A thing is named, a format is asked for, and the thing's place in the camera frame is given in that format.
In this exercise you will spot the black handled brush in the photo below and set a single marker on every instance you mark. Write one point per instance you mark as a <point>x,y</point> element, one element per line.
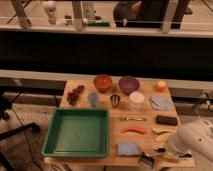
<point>148,159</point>

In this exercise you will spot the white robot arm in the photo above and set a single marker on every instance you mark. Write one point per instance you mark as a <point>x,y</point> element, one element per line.
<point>196,135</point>

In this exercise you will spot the metal cup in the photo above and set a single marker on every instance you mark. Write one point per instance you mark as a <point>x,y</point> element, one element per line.
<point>115,100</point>

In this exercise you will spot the small blue cup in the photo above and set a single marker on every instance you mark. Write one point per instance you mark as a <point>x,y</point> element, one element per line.
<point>93,99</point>

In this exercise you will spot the orange bowl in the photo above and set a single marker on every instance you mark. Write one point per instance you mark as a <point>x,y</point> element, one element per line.
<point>102,83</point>

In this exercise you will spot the purple bowl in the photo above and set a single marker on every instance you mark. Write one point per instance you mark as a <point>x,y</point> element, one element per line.
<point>128,84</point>

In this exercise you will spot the white lidded container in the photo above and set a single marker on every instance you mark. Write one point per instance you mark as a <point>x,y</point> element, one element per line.
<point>136,99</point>

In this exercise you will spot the red grape bunch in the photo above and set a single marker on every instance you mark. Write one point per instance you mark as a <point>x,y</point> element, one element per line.
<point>72,96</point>

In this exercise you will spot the metal spoon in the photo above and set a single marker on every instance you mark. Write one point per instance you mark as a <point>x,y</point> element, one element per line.
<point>133,119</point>

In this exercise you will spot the wooden board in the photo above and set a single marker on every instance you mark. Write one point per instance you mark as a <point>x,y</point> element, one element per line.
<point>145,141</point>

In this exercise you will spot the blue grey cloth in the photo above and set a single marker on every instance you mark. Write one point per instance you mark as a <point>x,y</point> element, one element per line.
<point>161,103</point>

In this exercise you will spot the orange fruit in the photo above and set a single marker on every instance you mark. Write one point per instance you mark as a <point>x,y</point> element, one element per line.
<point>160,85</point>

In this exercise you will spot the green plastic tray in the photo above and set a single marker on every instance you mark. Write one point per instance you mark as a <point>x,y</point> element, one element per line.
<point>78,132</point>

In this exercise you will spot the blue sponge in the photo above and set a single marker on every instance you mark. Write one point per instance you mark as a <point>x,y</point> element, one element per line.
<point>128,149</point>

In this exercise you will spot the black eraser block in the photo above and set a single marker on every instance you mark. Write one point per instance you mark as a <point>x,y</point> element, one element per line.
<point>166,120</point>

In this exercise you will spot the yellow banana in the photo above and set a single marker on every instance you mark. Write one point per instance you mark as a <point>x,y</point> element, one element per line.
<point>162,134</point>

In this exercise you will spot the person in dark clothes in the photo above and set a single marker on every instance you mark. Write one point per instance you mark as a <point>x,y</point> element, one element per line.
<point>140,13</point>

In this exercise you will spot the white bottle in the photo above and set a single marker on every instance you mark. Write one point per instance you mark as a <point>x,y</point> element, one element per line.
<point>50,10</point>

